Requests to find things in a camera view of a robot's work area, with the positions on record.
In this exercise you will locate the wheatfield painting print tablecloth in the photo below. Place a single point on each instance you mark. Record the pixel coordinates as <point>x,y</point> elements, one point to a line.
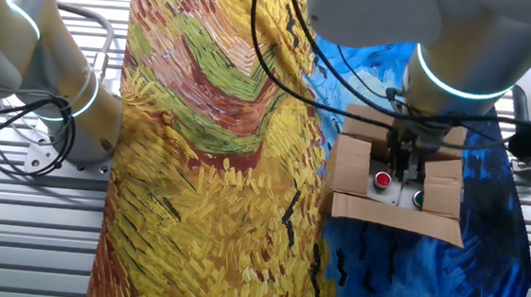
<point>210,187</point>

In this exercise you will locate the black clamp knob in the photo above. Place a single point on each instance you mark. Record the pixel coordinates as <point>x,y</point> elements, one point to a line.
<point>529,143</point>

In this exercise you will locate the green push button box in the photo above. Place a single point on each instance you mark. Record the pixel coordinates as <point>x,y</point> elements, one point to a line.
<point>416,198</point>

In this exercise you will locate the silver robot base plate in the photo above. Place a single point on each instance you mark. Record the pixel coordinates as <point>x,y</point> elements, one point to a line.
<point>69,166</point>

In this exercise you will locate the brown cardboard shipping box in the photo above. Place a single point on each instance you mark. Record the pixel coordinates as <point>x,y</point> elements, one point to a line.
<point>349,169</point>

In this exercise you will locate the red push button box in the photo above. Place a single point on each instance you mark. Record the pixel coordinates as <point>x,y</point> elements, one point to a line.
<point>382,181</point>

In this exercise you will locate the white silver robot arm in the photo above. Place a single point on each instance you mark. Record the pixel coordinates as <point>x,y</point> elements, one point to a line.
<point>473,46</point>

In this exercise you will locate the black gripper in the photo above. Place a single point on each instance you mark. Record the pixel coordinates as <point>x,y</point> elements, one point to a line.
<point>406,143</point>

